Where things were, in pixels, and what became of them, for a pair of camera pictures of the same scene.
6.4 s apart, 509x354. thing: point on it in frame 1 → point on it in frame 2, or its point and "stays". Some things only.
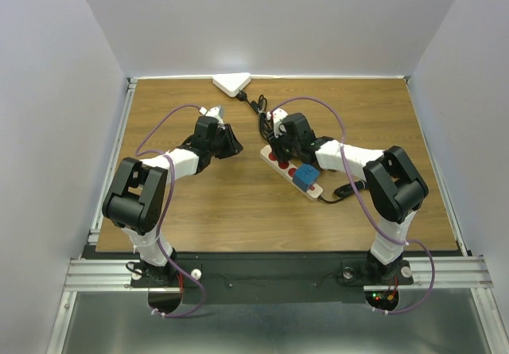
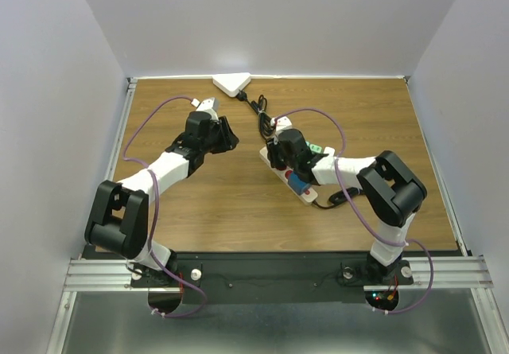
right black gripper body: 285,148 → 277,158
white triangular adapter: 231,83 stays
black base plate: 274,278 stays
